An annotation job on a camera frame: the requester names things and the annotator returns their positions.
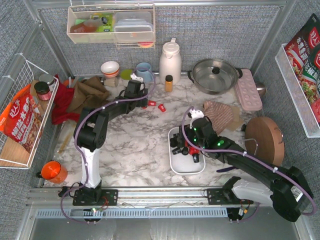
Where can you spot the brown cloth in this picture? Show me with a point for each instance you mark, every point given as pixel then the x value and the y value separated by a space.
pixel 88 93

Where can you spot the orange ball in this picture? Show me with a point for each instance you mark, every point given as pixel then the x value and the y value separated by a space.
pixel 54 172

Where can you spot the white storage tray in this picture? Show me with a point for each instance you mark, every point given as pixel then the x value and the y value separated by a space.
pixel 184 164

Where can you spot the round wooden board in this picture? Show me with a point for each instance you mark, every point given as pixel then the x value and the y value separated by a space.
pixel 264 139

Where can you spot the white thermos jug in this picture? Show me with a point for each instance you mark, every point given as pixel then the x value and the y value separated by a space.
pixel 170 62

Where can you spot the clear plastic containers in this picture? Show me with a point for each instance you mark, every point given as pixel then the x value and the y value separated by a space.
pixel 133 26

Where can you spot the lone red capsule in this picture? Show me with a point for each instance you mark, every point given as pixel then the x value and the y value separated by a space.
pixel 162 108

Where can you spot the cream wall shelf basket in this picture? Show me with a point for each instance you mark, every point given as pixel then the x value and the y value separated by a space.
pixel 82 30

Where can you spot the orange spice bottle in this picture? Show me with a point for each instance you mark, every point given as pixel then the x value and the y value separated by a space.
pixel 168 86

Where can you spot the red cloth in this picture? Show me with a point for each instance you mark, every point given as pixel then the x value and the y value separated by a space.
pixel 62 100

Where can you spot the small glass cup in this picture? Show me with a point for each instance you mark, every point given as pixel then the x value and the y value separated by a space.
pixel 111 82

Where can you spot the red jar black lid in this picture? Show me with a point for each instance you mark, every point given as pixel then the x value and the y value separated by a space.
pixel 43 91

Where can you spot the white wire basket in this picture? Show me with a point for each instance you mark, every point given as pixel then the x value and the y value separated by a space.
pixel 302 106
pixel 12 154

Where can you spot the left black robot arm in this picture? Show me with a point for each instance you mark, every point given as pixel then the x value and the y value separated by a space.
pixel 91 129

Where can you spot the steel pot with lid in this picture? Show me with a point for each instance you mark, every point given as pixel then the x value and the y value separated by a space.
pixel 214 76

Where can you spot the blue mug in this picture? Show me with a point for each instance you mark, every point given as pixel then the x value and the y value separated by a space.
pixel 144 71

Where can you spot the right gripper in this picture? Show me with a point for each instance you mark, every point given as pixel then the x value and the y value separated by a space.
pixel 182 139

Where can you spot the pink egg tray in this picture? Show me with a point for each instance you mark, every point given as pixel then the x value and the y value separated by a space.
pixel 246 91

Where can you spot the red snack bag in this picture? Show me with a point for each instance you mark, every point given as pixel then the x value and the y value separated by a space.
pixel 20 122

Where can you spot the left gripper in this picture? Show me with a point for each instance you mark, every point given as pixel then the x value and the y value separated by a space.
pixel 144 101

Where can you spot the white orange bowl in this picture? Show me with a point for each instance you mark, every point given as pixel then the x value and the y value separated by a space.
pixel 110 68

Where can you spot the metal base rail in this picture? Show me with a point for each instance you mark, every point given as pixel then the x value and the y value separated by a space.
pixel 149 203

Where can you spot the green lid cup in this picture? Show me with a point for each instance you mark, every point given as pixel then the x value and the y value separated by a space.
pixel 126 74

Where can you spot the green label bottle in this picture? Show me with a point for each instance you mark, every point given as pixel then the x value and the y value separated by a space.
pixel 107 22

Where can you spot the white wire basket right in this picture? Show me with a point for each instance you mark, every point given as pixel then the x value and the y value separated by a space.
pixel 302 106

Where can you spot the white wire basket left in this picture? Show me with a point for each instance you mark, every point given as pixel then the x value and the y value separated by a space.
pixel 12 154

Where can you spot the striped pink cloth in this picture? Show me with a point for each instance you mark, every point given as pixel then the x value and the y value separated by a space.
pixel 222 116

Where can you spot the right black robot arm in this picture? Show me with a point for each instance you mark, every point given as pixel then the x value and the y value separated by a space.
pixel 286 190

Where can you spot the red seasoning packets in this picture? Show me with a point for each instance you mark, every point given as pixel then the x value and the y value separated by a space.
pixel 303 52

